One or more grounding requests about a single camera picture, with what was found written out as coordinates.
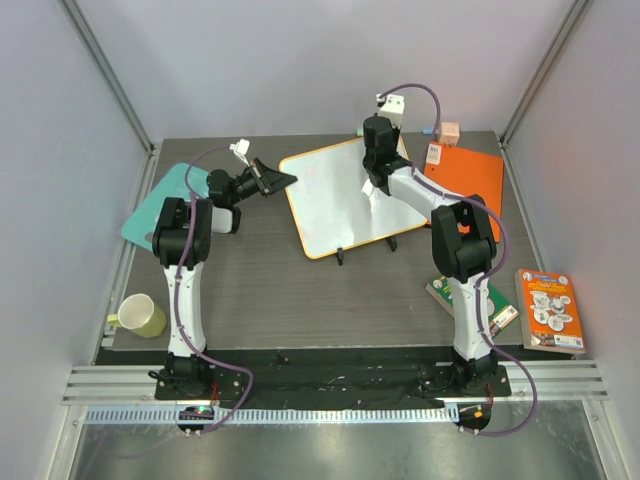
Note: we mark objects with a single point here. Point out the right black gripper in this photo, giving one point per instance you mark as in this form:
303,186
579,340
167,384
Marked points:
377,174

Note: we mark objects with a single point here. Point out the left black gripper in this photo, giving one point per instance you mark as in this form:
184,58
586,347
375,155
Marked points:
271,181

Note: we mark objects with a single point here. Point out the yellow framed whiteboard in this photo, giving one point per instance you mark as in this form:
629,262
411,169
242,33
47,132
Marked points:
334,205

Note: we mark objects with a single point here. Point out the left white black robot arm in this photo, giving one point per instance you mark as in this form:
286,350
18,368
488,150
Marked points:
181,243

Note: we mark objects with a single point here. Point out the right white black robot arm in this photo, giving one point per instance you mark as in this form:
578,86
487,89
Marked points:
463,247

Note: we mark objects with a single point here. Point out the pink cube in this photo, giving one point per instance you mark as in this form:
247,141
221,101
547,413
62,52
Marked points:
449,133

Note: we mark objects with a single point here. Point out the orange folder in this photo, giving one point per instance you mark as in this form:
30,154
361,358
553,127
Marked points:
467,173

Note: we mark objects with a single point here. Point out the teal cutting board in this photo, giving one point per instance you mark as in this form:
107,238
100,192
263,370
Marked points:
140,226

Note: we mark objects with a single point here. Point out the pale yellow mug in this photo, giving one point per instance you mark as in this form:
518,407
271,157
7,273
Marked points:
140,315

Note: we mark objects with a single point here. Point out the green book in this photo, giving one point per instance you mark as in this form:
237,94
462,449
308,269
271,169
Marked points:
501,312

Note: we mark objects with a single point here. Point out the orange book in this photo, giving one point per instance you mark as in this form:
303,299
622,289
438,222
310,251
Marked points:
549,315

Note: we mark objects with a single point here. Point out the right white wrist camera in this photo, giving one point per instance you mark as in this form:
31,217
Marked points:
391,106

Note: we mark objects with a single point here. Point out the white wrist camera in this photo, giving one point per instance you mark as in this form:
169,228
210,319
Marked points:
391,106
240,149

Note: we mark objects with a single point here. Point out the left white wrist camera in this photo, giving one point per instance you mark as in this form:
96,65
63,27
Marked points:
240,149

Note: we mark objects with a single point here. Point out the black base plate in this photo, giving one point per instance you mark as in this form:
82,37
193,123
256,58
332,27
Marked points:
329,379

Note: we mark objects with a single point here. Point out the slotted grey cable duct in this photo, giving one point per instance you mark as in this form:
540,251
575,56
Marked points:
200,415

